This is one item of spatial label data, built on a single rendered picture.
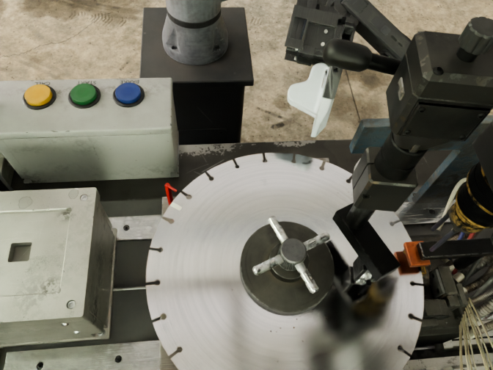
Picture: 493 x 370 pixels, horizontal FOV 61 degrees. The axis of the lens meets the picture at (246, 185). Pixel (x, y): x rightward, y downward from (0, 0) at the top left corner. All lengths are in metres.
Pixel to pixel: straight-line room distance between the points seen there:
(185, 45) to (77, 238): 0.52
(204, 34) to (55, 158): 0.40
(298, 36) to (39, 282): 0.45
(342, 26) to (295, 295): 0.33
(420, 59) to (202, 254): 0.33
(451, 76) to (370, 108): 1.73
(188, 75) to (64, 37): 1.40
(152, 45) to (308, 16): 0.54
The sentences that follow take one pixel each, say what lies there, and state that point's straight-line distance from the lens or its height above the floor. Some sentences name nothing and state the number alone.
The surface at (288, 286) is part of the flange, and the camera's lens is 0.49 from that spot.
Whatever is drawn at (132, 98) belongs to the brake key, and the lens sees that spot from 0.71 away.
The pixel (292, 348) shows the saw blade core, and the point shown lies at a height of 0.95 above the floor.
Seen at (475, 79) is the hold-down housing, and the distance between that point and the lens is 0.29.
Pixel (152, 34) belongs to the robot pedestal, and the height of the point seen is 0.75.
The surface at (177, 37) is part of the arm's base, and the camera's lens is 0.96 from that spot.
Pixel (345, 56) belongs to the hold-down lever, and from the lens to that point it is 0.33.
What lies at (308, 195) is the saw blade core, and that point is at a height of 0.95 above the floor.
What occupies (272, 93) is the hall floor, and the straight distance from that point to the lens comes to 1.95.
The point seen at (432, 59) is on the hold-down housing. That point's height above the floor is 1.25.
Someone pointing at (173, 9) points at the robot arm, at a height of 0.87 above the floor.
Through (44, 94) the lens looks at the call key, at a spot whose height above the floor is 0.91.
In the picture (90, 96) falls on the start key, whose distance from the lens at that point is 0.72.
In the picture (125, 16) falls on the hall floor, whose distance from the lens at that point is 2.35.
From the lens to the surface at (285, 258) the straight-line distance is 0.46.
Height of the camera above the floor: 1.43
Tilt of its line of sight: 60 degrees down
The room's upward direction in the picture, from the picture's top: 7 degrees clockwise
